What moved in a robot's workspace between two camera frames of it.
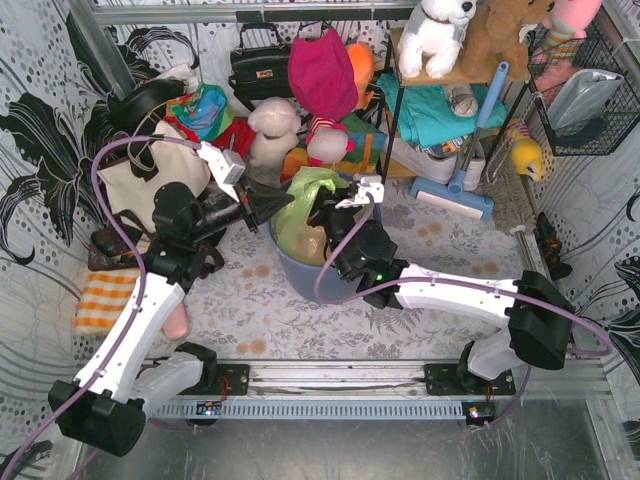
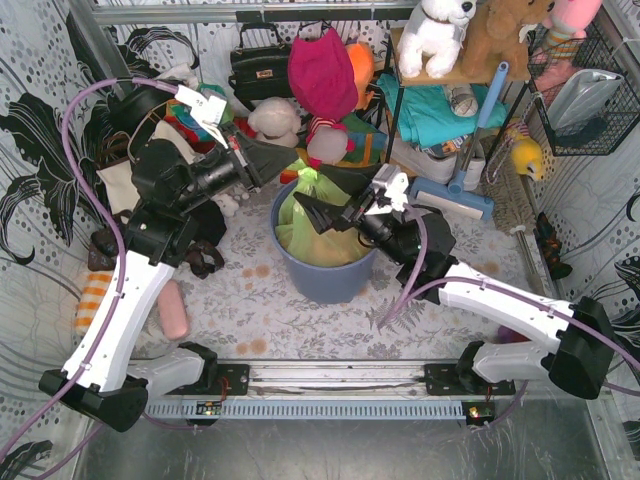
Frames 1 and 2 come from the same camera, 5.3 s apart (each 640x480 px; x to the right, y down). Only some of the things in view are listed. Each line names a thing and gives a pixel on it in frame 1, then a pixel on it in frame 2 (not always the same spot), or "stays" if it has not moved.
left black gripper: x=250 y=208 → x=241 y=163
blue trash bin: x=302 y=278 stays
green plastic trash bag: x=297 y=240 stays
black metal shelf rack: x=399 y=82 stays
